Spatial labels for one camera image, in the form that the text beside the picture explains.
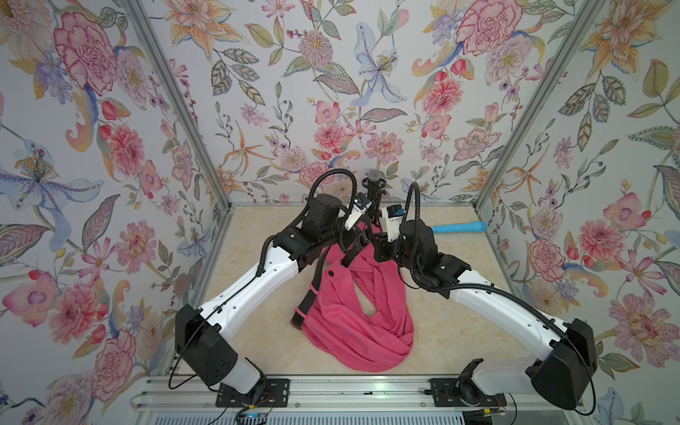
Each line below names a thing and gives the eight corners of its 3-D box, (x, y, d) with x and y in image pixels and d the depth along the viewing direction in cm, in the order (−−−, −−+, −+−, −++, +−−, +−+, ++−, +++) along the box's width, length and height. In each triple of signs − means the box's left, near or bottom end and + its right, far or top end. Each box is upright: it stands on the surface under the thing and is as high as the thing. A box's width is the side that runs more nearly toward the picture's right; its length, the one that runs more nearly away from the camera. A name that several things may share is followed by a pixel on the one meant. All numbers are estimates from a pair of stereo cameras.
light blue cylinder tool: (433, 234, 113) (435, 229, 111) (431, 229, 115) (433, 224, 112) (484, 230, 115) (488, 225, 112) (482, 226, 116) (485, 221, 114)
